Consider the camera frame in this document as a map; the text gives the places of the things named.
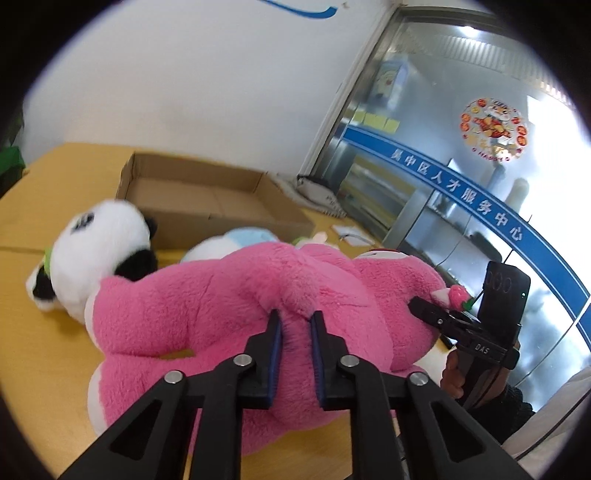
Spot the green box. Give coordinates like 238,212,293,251
0,146,26,175

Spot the white paper card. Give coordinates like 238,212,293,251
332,225,376,247

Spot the cardboard box tray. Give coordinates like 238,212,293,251
116,151,315,250

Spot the grey white cloth bag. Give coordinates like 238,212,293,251
267,172,346,219

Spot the pink plush bear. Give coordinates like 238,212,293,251
84,242,469,454

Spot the panda plush toy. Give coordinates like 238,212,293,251
26,199,158,323

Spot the round red window sticker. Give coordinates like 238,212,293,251
459,97,530,163

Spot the person's right hand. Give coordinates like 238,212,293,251
440,350,465,400

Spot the light blue plush toy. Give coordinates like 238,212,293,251
180,227,280,263

